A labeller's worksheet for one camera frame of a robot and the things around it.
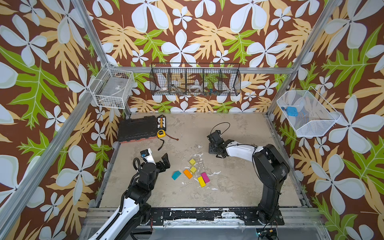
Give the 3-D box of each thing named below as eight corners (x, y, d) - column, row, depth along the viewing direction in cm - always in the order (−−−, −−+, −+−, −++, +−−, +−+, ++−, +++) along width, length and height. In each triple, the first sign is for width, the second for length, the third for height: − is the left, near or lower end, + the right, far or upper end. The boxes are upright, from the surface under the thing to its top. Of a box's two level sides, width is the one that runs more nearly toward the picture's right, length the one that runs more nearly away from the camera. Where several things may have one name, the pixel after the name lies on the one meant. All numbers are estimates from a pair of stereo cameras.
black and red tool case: (119, 145, 104) (115, 140, 99) (121, 125, 115) (118, 120, 111) (157, 139, 107) (156, 134, 102) (156, 120, 119) (155, 115, 114)
